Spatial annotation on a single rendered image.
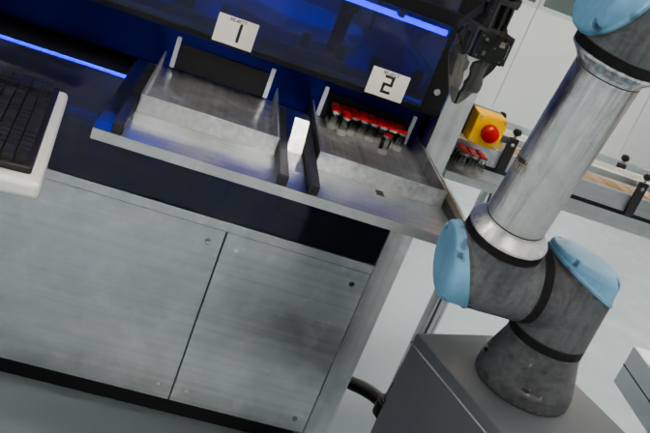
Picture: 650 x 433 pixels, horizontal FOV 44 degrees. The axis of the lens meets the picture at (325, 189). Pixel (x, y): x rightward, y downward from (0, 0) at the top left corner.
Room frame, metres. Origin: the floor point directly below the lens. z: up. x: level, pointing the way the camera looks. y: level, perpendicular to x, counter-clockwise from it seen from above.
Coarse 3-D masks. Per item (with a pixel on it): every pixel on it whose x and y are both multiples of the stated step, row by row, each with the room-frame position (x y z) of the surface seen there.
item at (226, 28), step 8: (224, 16) 1.63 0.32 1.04; (232, 16) 1.63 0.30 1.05; (216, 24) 1.62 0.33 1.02; (224, 24) 1.63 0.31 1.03; (232, 24) 1.63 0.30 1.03; (240, 24) 1.63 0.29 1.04; (248, 24) 1.64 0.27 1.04; (256, 24) 1.64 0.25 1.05; (216, 32) 1.62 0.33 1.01; (224, 32) 1.63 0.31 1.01; (232, 32) 1.63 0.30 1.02; (248, 32) 1.64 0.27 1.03; (256, 32) 1.64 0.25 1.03; (216, 40) 1.63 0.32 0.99; (224, 40) 1.63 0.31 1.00; (232, 40) 1.63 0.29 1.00; (240, 40) 1.63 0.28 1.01; (248, 40) 1.64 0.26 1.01; (240, 48) 1.64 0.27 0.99; (248, 48) 1.64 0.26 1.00
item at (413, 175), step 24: (312, 120) 1.64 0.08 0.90; (336, 144) 1.61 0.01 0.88; (360, 144) 1.67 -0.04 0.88; (336, 168) 1.43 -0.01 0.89; (360, 168) 1.44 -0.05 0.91; (384, 168) 1.57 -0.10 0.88; (408, 168) 1.63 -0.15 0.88; (432, 168) 1.60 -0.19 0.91; (408, 192) 1.46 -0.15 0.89; (432, 192) 1.47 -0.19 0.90
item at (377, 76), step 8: (376, 72) 1.69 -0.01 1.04; (384, 72) 1.70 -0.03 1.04; (392, 72) 1.70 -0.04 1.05; (376, 80) 1.69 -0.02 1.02; (384, 80) 1.70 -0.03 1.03; (400, 80) 1.70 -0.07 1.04; (408, 80) 1.71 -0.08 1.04; (368, 88) 1.69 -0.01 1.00; (376, 88) 1.70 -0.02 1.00; (384, 88) 1.70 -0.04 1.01; (392, 88) 1.70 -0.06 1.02; (400, 88) 1.70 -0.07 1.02; (384, 96) 1.70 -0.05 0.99; (392, 96) 1.70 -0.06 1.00; (400, 96) 1.71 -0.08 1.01
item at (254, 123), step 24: (168, 72) 1.65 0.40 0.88; (144, 96) 1.35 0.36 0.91; (168, 96) 1.50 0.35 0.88; (192, 96) 1.56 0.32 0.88; (216, 96) 1.62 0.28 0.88; (240, 96) 1.68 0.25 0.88; (168, 120) 1.36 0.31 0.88; (192, 120) 1.37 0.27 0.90; (216, 120) 1.38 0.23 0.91; (240, 120) 1.52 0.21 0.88; (264, 120) 1.58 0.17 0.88; (264, 144) 1.40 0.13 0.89
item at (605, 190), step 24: (456, 144) 1.85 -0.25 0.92; (504, 144) 1.98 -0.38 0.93; (504, 168) 1.87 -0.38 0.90; (600, 168) 1.95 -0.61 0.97; (624, 168) 2.07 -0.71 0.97; (576, 192) 1.92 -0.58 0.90; (600, 192) 1.93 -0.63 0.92; (624, 192) 1.95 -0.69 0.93; (648, 192) 2.06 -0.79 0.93; (600, 216) 1.94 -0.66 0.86; (624, 216) 1.95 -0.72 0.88; (648, 216) 1.96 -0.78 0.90
